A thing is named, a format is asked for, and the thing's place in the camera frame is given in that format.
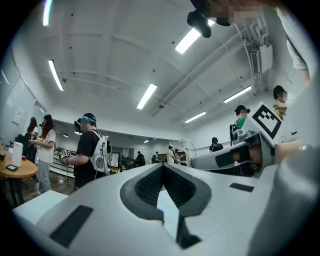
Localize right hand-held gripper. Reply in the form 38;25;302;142
191;101;284;177

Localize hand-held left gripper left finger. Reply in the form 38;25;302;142
34;162;183;256

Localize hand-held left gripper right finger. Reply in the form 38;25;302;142
163;162;261;256

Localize person's right forearm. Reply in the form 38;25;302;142
274;139;305;165

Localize person's right hand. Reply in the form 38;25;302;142
249;146;264;172

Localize white ceiling light bar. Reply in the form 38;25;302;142
42;0;54;27
184;111;207;124
47;59;65;92
223;85;252;104
136;83;158;110
174;18;216;55

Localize round wooden table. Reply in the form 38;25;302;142
0;149;39;208

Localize white cylinder on table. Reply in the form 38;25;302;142
12;141;24;168

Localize yellow soft item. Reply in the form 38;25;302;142
273;103;288;121

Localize white air conditioner unit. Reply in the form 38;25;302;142
249;43;274;75

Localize white ceiling pipes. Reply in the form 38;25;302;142
234;14;270;46

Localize person's head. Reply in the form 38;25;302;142
209;0;276;27

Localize person's light grey shirt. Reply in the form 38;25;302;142
276;6;311;71

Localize black head-worn camera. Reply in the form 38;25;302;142
186;9;212;39

